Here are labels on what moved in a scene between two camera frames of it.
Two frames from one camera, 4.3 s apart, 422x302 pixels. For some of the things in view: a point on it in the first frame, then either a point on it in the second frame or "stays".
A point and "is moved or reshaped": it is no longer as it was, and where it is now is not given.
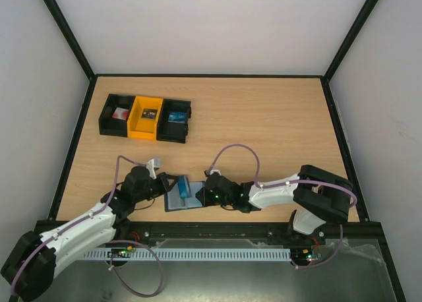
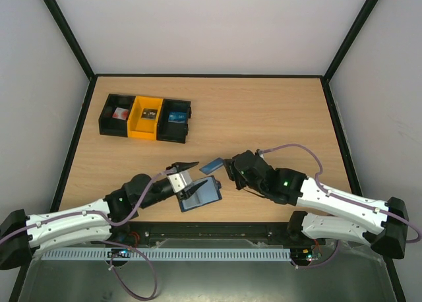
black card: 149,113 stays
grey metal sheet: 348,271 stays
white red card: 120,113 stays
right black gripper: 208,192 → 230,169
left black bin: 113,121 stays
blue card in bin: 177,117 stays
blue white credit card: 184,186 is moved or reshaped
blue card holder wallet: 173,201 is moved or reshaped
